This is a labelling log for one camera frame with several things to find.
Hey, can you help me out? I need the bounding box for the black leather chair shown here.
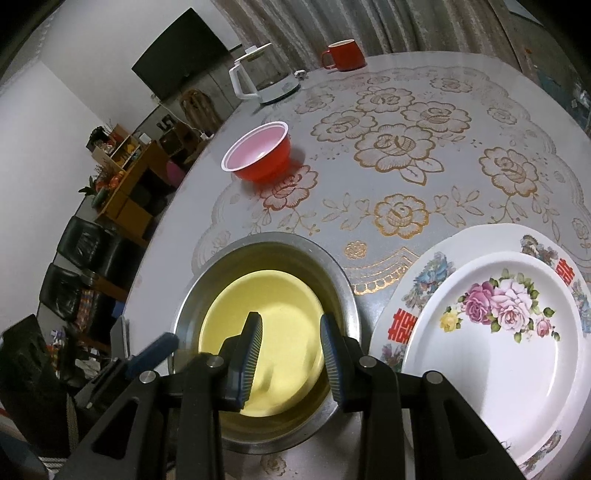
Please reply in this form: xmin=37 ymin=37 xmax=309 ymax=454
xmin=39 ymin=263 xmax=122 ymax=343
xmin=56 ymin=216 xmax=136 ymax=278

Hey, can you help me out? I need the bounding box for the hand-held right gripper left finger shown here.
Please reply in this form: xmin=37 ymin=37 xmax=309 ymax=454
xmin=55 ymin=311 xmax=264 ymax=480

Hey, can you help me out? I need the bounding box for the red mug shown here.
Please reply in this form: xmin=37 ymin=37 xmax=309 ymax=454
xmin=321 ymin=40 xmax=368 ymax=72

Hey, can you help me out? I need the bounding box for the yellow plastic bowl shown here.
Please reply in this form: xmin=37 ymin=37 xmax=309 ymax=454
xmin=198 ymin=271 xmax=329 ymax=418

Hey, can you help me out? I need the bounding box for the white floral plate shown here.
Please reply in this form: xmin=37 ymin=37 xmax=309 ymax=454
xmin=401 ymin=251 xmax=591 ymax=467

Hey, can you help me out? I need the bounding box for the floral print tablecloth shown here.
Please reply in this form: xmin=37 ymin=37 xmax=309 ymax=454
xmin=106 ymin=53 xmax=591 ymax=480

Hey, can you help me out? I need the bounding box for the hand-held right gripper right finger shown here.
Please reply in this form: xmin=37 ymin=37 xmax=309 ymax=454
xmin=320 ymin=314 xmax=527 ymax=480

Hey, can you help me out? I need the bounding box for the beige curtain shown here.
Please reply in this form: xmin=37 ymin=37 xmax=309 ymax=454
xmin=217 ymin=0 xmax=522 ymax=63

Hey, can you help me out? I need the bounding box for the black television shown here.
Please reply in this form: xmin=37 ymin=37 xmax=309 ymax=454
xmin=131 ymin=9 xmax=230 ymax=100

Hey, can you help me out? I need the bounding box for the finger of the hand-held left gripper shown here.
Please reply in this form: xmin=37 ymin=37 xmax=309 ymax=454
xmin=126 ymin=333 xmax=179 ymax=377

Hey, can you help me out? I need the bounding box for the wooden chair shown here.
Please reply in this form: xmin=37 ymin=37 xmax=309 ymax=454
xmin=179 ymin=89 xmax=223 ymax=137

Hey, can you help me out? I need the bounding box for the large patterned plate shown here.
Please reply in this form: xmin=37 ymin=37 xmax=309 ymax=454
xmin=369 ymin=223 xmax=591 ymax=480

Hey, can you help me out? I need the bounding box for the stainless steel bowl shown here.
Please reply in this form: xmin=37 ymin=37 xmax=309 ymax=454
xmin=170 ymin=232 xmax=360 ymax=455

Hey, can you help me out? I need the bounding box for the red bowl with pink inside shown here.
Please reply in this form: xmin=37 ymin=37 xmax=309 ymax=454
xmin=221 ymin=121 xmax=293 ymax=183

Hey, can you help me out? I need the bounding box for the white electric kettle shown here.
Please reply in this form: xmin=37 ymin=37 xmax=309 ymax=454
xmin=228 ymin=42 xmax=303 ymax=104

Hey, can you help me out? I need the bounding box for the wooden shelf unit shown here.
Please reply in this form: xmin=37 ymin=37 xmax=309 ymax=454
xmin=78 ymin=124 xmax=185 ymax=237

